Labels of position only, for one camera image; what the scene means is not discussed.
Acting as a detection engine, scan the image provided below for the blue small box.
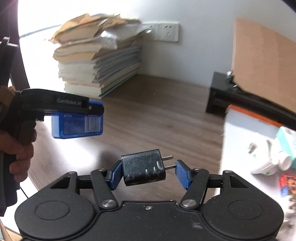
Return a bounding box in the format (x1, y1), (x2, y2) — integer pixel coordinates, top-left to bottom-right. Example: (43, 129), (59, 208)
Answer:
(52, 113), (103, 139)

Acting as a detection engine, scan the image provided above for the black USB charger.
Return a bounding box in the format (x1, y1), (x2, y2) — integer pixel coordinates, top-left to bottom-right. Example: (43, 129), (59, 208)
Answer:
(121, 149), (176, 186)

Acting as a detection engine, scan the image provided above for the white pill bottle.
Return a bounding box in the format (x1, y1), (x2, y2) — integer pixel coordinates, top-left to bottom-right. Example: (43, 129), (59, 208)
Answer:
(270, 144), (292, 171)

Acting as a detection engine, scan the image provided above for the playing card box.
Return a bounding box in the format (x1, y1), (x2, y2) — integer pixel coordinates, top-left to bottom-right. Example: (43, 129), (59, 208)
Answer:
(280, 174), (296, 197)

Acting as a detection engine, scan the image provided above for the teal product box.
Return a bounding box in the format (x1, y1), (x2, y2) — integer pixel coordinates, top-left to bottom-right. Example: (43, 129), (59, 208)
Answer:
(276, 126), (296, 169)

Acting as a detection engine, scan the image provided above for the person's left hand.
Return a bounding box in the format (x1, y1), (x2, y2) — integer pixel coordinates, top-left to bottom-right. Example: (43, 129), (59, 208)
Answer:
(1, 130), (37, 183)

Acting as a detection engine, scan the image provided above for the stack of books and papers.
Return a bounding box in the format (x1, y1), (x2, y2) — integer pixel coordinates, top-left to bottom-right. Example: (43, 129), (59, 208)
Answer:
(50, 14), (147, 98)

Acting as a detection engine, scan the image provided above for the orange white shoebox lid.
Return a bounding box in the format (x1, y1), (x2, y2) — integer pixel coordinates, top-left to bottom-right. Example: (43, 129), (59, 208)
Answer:
(219, 104), (296, 241)

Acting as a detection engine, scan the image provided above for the black monitor riser shelf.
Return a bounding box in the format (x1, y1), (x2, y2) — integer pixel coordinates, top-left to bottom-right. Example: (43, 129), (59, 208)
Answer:
(206, 72), (295, 130)

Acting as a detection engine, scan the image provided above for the metal stand knob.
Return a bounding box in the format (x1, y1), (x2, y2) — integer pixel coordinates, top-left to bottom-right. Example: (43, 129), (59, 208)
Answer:
(226, 71), (233, 78)

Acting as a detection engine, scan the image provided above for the wooden book stand board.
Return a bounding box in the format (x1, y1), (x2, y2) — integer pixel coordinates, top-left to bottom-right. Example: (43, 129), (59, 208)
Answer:
(232, 18), (295, 112)

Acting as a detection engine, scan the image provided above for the white wall socket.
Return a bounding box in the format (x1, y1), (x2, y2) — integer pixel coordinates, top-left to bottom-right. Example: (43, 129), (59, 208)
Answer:
(158, 22), (180, 43)
(140, 22), (159, 41)

